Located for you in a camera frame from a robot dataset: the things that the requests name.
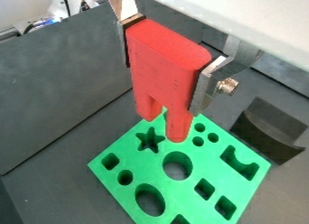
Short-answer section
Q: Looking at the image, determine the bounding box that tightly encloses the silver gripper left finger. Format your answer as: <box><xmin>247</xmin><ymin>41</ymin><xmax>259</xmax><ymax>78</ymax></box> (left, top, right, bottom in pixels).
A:
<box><xmin>107</xmin><ymin>0</ymin><xmax>144</xmax><ymax>67</ymax></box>

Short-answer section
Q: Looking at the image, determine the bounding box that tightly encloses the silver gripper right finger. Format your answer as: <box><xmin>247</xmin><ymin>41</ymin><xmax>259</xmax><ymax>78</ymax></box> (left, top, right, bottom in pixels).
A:
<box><xmin>188</xmin><ymin>35</ymin><xmax>263</xmax><ymax>116</ymax></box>

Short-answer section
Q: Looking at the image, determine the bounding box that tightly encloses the red two-pronged peg block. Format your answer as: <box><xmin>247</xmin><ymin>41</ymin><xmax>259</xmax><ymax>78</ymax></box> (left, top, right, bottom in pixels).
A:
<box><xmin>125</xmin><ymin>19</ymin><xmax>211</xmax><ymax>143</ymax></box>

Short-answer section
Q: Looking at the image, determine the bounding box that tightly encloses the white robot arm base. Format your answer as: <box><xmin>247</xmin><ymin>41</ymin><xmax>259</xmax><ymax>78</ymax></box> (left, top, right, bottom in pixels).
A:
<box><xmin>14</xmin><ymin>0</ymin><xmax>99</xmax><ymax>35</ymax></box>

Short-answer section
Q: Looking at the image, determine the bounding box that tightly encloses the black curved foam block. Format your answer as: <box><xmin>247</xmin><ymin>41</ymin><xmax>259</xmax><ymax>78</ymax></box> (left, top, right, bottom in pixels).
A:
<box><xmin>230</xmin><ymin>97</ymin><xmax>309</xmax><ymax>165</ymax></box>

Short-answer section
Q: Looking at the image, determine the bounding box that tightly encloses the green shape-sorting board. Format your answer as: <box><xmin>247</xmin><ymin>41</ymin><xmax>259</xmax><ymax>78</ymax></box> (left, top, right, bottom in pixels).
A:
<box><xmin>88</xmin><ymin>115</ymin><xmax>270</xmax><ymax>224</ymax></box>

